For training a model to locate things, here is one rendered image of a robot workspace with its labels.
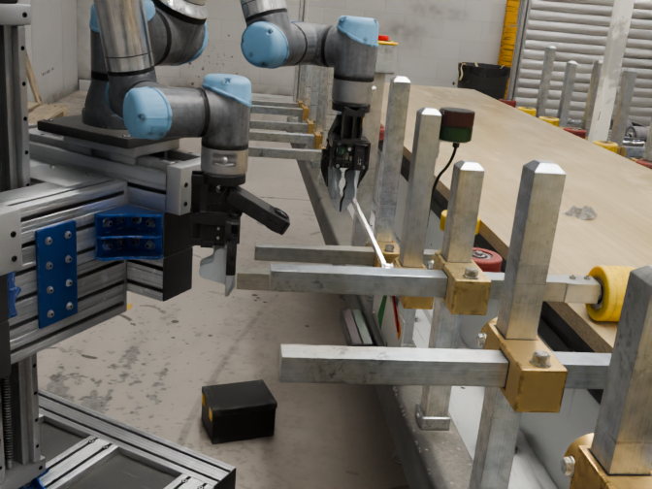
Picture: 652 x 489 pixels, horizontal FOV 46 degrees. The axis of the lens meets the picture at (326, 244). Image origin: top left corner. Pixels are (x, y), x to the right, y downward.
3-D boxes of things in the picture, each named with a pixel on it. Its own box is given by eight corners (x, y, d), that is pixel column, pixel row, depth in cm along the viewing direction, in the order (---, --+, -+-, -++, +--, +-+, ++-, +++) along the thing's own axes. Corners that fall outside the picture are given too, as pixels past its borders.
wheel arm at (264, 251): (254, 265, 155) (255, 244, 153) (253, 259, 158) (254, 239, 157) (464, 273, 161) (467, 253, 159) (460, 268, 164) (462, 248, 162)
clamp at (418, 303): (403, 309, 130) (407, 280, 129) (388, 279, 143) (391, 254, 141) (436, 309, 131) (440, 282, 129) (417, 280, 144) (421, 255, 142)
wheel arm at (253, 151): (246, 159, 249) (246, 146, 248) (246, 156, 252) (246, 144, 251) (378, 167, 255) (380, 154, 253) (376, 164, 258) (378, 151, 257)
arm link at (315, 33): (263, 18, 139) (317, 24, 134) (292, 18, 149) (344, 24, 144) (260, 63, 141) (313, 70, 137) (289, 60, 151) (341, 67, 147)
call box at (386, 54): (364, 75, 173) (367, 40, 171) (359, 72, 180) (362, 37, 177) (394, 78, 174) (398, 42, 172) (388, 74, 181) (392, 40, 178)
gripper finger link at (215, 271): (198, 294, 131) (200, 243, 128) (233, 295, 131) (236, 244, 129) (197, 301, 128) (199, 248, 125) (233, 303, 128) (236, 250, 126)
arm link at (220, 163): (247, 143, 127) (248, 153, 119) (246, 170, 129) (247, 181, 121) (202, 140, 126) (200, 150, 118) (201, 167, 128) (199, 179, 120)
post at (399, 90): (369, 305, 165) (394, 77, 150) (366, 298, 168) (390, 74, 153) (384, 306, 165) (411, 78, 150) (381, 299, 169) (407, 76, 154)
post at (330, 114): (319, 193, 259) (331, 46, 244) (318, 190, 263) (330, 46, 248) (329, 193, 260) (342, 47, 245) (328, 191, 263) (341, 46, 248)
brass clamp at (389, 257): (373, 276, 155) (375, 252, 153) (362, 253, 168) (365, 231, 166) (403, 277, 156) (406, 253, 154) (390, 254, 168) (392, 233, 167)
